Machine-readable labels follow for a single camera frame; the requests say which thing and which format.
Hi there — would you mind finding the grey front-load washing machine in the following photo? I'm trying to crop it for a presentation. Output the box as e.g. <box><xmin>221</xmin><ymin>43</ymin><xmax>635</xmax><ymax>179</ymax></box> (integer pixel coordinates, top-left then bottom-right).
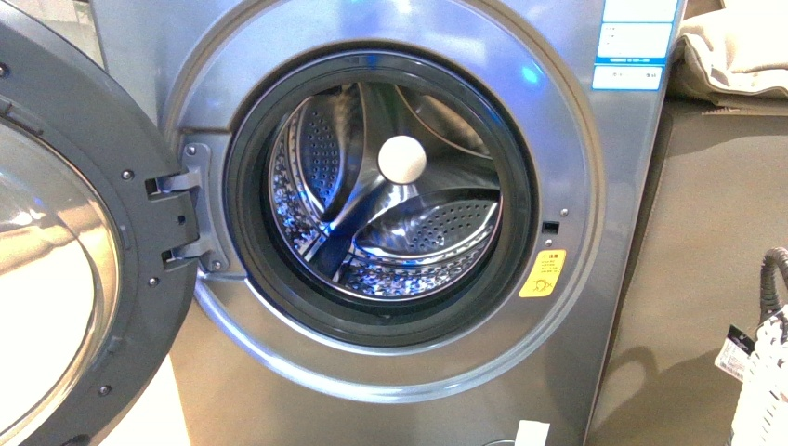
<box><xmin>91</xmin><ymin>1</ymin><xmax>668</xmax><ymax>445</ymax></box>

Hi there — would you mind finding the open washing machine door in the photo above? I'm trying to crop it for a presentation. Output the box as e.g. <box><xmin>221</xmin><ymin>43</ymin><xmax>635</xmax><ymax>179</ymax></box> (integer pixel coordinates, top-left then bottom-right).
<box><xmin>1</xmin><ymin>3</ymin><xmax>199</xmax><ymax>445</ymax></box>

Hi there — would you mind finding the orange warning sticker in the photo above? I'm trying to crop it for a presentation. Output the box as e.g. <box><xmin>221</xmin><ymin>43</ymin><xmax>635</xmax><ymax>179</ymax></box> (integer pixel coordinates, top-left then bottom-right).
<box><xmin>519</xmin><ymin>249</ymin><xmax>567</xmax><ymax>298</ymax></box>

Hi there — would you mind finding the blue white energy label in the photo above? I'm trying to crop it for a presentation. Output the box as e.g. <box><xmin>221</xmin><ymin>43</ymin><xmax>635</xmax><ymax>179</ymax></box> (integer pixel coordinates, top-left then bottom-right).
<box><xmin>591</xmin><ymin>0</ymin><xmax>679</xmax><ymax>92</ymax></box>

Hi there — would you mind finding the white price tag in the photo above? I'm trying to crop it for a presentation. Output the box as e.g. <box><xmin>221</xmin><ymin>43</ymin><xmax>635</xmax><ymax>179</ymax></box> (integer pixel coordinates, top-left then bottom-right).
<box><xmin>714</xmin><ymin>324</ymin><xmax>755</xmax><ymax>382</ymax></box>

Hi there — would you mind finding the beige folded cloth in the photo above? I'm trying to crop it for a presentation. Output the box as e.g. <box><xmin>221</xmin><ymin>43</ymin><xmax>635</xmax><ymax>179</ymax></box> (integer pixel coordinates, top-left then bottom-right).
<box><xmin>668</xmin><ymin>1</ymin><xmax>787</xmax><ymax>116</ymax></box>

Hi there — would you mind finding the white woven laundry basket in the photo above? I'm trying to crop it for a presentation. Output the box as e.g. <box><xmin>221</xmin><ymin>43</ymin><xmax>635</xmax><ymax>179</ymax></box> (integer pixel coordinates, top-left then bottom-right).
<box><xmin>728</xmin><ymin>310</ymin><xmax>787</xmax><ymax>446</ymax></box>

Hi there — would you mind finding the dark wrapped basket handle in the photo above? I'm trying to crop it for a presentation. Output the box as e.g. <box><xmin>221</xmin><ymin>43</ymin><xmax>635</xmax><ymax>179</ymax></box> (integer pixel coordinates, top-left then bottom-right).
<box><xmin>759</xmin><ymin>247</ymin><xmax>787</xmax><ymax>322</ymax></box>

